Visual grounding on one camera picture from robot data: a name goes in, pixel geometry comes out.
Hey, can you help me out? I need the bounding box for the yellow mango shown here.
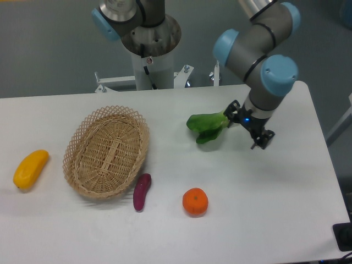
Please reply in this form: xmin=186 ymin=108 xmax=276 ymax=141
xmin=13 ymin=150 xmax=49 ymax=190

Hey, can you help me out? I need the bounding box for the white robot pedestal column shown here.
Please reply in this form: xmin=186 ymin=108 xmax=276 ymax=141
xmin=130 ymin=52 xmax=174 ymax=87

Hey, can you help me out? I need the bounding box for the purple sweet potato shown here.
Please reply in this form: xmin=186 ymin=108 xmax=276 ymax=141
xmin=133 ymin=173 xmax=152 ymax=211

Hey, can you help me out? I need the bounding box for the white metal base frame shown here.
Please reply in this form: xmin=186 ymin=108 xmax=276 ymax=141
xmin=93 ymin=58 xmax=222 ymax=93

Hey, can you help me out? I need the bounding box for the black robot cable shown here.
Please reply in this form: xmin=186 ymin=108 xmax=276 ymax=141
xmin=140 ymin=43 xmax=159 ymax=90

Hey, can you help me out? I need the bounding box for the green bok choy vegetable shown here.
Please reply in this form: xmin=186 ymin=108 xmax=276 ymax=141
xmin=186 ymin=111 xmax=229 ymax=144

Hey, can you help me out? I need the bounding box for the orange tangerine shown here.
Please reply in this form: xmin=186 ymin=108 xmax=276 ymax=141
xmin=182 ymin=188 xmax=208 ymax=216

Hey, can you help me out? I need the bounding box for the woven wicker basket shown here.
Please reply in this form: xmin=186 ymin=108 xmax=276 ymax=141
xmin=63 ymin=106 xmax=150 ymax=199

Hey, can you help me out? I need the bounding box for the black box at table edge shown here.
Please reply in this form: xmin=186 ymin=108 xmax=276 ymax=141
xmin=333 ymin=222 xmax=351 ymax=252

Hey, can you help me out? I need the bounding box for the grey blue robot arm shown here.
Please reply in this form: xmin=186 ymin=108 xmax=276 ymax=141
xmin=91 ymin=1 xmax=301 ymax=149

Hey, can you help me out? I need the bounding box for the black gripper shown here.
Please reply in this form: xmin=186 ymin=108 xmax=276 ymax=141
xmin=223 ymin=100 xmax=275 ymax=150

